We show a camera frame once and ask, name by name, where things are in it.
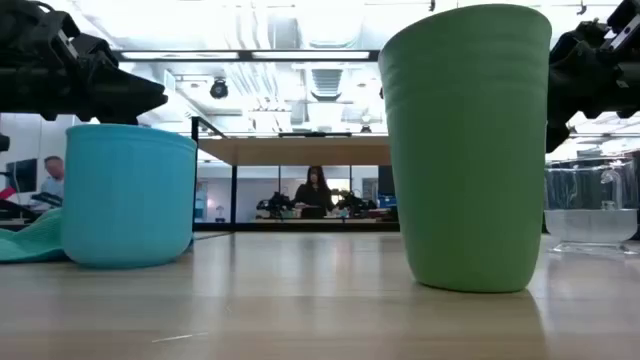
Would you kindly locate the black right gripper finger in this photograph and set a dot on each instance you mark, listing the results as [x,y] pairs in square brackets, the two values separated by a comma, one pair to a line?
[555,140]
[562,100]

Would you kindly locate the blue mug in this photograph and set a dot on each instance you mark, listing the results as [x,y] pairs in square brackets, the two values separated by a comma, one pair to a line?
[125,200]

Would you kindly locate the green tumbler cup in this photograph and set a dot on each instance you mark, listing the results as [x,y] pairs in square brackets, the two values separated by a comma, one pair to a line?
[465,150]

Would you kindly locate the clear plastic cup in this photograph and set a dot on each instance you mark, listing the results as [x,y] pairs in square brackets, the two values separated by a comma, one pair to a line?
[590,225]

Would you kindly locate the wooden shelf with black legs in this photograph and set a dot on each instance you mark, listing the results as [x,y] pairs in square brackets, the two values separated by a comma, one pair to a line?
[300,150]

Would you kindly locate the small black fixture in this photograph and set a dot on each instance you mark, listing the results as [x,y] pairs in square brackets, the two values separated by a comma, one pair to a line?
[4,142]

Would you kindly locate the black ceiling spotlight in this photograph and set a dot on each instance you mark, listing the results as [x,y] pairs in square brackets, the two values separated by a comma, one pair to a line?
[431,5]
[581,7]

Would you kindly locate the person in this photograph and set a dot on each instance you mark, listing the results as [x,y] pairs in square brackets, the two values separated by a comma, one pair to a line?
[52,187]
[315,197]

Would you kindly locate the red object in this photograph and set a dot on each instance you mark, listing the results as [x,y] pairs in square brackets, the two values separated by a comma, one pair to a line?
[7,193]

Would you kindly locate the black overhead crossbar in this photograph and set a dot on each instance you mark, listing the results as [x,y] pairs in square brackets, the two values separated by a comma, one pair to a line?
[240,55]

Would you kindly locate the teal cloth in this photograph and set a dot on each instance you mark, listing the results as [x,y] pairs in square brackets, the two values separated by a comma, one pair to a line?
[30,240]

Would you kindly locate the dark background monitor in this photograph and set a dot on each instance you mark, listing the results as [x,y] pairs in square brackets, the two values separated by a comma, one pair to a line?
[386,180]

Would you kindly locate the blue storage bin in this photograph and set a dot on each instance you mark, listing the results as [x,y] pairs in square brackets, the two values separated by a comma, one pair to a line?
[387,201]

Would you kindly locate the black hanging light bar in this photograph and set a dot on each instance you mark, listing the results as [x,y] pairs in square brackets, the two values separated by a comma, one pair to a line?
[315,134]

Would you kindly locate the small dark ceiling lamp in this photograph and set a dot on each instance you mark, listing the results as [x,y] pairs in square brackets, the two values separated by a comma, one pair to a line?
[366,129]

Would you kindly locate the ceiling air vent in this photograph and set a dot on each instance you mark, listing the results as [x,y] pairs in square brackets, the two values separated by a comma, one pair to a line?
[326,82]

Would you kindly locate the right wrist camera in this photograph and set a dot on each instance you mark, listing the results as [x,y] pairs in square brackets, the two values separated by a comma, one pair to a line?
[625,30]

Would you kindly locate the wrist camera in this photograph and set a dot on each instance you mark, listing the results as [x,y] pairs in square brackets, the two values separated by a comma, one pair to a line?
[625,30]
[67,40]

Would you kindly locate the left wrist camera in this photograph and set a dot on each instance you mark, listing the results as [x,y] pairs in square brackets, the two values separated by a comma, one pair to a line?
[67,40]

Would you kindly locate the black ceiling dome camera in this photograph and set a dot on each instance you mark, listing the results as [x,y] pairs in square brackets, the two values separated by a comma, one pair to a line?
[219,89]

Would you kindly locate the dark wall monitor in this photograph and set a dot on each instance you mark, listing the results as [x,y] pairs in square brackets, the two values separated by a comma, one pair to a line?
[22,175]

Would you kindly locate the silver ceiling duct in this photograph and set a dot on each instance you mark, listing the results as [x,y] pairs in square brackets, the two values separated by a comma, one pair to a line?
[330,37]

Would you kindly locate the black aluminium rig frame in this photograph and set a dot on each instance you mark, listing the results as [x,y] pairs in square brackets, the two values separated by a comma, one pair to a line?
[300,226]

